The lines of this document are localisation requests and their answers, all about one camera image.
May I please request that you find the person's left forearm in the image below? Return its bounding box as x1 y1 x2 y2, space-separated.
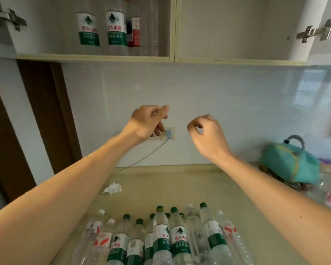
0 132 138 265

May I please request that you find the row of bottles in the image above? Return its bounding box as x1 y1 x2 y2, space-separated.
71 202 254 265

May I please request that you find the red-capped bottle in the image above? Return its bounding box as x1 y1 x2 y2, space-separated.
140 0 159 56

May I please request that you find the teal handbag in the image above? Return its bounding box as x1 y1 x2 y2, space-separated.
259 134 320 186

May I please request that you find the beige wall outlet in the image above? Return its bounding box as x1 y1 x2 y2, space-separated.
161 127 175 141

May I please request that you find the green-cap water bottle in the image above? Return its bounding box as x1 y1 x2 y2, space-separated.
76 0 101 55
106 0 128 56

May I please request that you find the beige table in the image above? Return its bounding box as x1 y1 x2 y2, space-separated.
48 162 331 265

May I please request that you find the thin grey cable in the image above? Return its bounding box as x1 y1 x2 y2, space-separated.
115 138 170 174

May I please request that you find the crumpled white tissue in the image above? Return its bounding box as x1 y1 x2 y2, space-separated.
102 182 122 196

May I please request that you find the person's right forearm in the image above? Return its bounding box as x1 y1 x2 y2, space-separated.
212 151 331 265

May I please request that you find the grey wall cabinet door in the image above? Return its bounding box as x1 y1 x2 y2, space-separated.
0 0 18 57
307 0 331 65

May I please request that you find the white wall cabinet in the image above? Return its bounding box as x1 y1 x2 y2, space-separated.
5 0 331 67

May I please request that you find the person's left hand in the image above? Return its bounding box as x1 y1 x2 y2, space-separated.
121 105 169 148

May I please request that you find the person's right hand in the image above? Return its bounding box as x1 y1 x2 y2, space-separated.
187 114 234 164

